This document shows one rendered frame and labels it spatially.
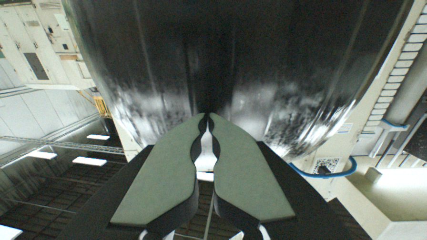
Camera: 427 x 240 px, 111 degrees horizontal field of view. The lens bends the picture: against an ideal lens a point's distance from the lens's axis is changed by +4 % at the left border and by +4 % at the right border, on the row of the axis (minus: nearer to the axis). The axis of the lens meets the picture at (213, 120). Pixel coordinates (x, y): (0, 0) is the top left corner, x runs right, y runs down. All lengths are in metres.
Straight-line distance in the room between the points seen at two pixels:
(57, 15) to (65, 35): 0.35
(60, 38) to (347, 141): 4.99
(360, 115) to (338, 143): 0.09
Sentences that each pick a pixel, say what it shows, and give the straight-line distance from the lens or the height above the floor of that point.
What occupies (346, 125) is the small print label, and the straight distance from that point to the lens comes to 0.50.
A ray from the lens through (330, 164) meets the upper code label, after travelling 0.56.
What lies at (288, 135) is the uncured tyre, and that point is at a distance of 0.17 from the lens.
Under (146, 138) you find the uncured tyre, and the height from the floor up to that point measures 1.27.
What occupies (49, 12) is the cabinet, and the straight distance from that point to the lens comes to 4.98.
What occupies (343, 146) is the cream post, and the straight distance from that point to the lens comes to 0.54.
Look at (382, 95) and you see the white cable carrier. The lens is 0.53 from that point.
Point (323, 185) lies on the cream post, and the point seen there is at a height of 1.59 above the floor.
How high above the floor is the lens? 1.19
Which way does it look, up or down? 26 degrees up
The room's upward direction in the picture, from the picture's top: 179 degrees clockwise
